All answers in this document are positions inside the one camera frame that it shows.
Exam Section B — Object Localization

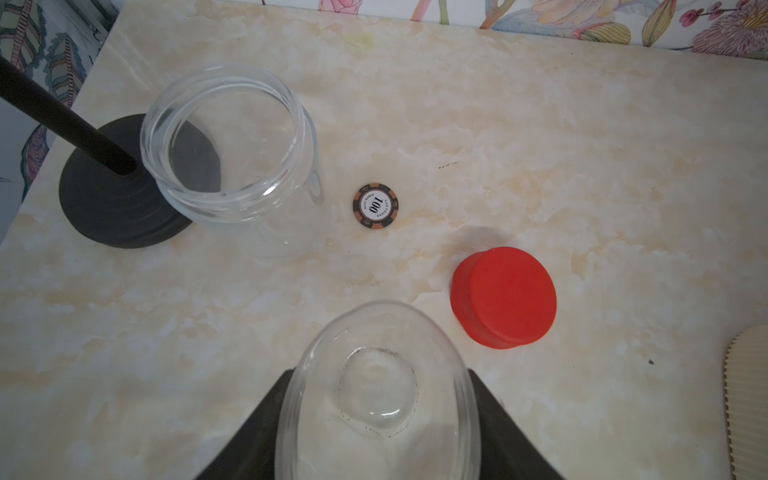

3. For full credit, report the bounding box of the red jar lid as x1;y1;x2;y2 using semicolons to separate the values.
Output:
450;247;557;350

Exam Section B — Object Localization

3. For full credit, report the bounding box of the beige lid tea jar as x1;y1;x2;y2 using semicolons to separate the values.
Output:
140;64;329;259

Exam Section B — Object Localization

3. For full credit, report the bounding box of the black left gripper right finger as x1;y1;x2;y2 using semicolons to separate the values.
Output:
468;369;564;480

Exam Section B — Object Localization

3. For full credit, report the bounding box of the black round-base stand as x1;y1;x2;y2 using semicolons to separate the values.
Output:
1;60;192;249

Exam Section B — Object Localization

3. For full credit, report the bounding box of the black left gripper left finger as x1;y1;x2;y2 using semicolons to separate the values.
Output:
196;369;293;480

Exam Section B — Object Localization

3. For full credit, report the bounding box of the black poker chip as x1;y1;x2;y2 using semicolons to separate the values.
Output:
352;183;399;229

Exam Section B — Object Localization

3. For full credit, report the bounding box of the red lid tea jar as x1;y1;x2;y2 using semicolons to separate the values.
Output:
275;301;481;479

